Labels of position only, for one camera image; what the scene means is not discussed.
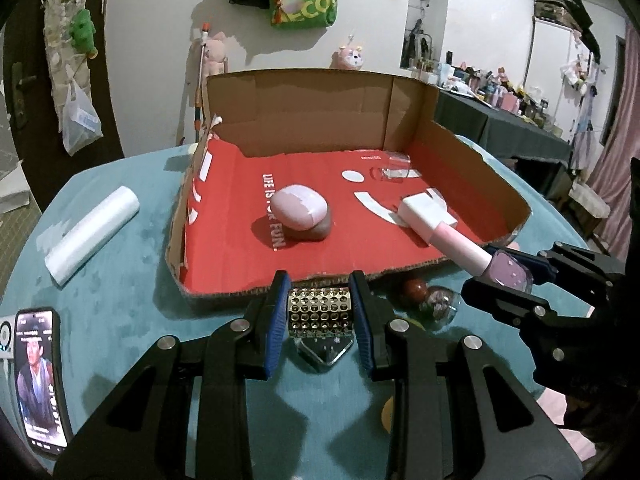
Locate white charger block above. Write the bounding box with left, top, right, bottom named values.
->
left=397, top=194, right=458, bottom=233

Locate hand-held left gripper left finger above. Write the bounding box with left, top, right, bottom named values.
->
left=52, top=270, right=293, bottom=480

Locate white wardrobe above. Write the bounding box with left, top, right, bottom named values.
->
left=520, top=0, right=626, bottom=161

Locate white pole with orange tip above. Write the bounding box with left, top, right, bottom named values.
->
left=192, top=22, right=211, bottom=146

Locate black nail polish bottle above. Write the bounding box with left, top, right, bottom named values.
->
left=292, top=336, right=357, bottom=374

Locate cardboard box with red lining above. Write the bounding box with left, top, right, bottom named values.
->
left=165, top=70, right=533, bottom=306

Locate dark wooden door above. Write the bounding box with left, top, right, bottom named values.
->
left=0, top=0, right=126, bottom=196

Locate white plastic bag roll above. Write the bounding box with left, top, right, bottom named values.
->
left=44, top=185, right=141, bottom=285

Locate clear plastic cup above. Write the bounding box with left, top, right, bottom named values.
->
left=370, top=152, right=423, bottom=183

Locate black smartphone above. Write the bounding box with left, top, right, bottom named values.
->
left=14, top=307, right=75, bottom=456

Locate pink curtain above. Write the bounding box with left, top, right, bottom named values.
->
left=590, top=25, right=640, bottom=261

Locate row of cosmetic bottles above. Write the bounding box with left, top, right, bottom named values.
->
left=410, top=52, right=566, bottom=133

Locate pink round plush toy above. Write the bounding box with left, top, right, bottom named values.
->
left=336, top=35, right=366, bottom=70

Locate hanging white plastic bag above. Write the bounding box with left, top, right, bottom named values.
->
left=61, top=77, right=104, bottom=157

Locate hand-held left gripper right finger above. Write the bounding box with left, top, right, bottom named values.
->
left=347, top=270, right=586, bottom=480

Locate dark cloth-covered table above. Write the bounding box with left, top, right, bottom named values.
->
left=432, top=90, right=573, bottom=196

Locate clear glitter ball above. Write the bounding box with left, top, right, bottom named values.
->
left=424, top=286, right=458, bottom=323

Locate pink pig plush toy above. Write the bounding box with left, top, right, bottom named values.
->
left=202, top=31, right=231, bottom=78

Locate purple nail polish bottle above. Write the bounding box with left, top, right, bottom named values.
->
left=429, top=220, right=535, bottom=295

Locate brown eyeshadow compact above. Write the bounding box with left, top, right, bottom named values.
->
left=260, top=210, right=333, bottom=247

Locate pink and white rounded case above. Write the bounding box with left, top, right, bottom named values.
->
left=276, top=185, right=330, bottom=233

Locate gold studded cylinder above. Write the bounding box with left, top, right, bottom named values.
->
left=286, top=286, right=357, bottom=347

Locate green plush toy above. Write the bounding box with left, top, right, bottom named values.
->
left=69, top=9, right=98, bottom=58

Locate white round phone stand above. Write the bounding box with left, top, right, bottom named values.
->
left=0, top=314, right=18, bottom=361

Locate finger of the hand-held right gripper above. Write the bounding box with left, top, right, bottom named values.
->
left=492, top=242, right=628, bottom=307
left=461, top=276, right=567, bottom=332

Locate hanging lace wall organizer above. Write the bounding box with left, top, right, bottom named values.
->
left=40, top=0, right=96, bottom=111

